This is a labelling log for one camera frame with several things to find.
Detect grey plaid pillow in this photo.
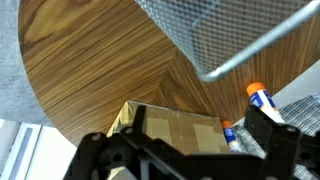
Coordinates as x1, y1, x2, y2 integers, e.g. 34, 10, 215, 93
233, 93, 320, 180

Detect dark wooden side table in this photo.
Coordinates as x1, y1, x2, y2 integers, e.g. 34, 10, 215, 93
18, 0, 320, 144

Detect orange capped glue stick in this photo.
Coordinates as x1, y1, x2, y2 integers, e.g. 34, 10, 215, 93
246, 82, 285, 124

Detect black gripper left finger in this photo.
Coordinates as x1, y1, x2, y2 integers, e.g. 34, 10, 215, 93
63, 105, 214, 180

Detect grey mesh metal basket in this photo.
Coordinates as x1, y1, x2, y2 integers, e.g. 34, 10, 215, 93
134, 0, 320, 82

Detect brown cardboard box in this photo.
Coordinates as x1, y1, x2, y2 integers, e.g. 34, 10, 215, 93
107, 101, 229, 154

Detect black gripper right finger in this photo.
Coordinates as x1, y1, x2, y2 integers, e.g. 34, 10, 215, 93
244, 105, 320, 180

